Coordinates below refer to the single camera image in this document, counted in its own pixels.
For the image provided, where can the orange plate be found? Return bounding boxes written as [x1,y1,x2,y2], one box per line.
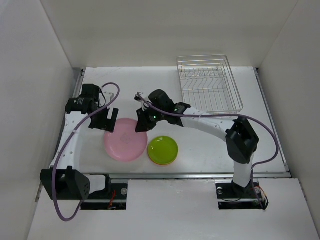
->
[149,156,177,166]

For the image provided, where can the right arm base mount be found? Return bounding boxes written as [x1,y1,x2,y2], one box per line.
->
[215,182,269,210]

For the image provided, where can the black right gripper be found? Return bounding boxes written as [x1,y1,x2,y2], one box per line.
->
[135,104,166,132]

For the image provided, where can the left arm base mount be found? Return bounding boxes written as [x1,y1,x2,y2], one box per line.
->
[80,174,128,211]

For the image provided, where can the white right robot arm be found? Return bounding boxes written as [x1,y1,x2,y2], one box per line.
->
[134,89,259,197]

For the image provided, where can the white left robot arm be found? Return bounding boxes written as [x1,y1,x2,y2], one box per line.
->
[40,84,119,201]

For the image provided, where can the wire dish rack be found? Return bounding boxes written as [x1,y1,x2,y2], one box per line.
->
[177,54,244,114]

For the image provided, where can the green plate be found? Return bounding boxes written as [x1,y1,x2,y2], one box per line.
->
[147,136,179,157]

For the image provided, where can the pink plate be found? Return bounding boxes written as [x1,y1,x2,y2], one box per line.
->
[103,118,148,163]

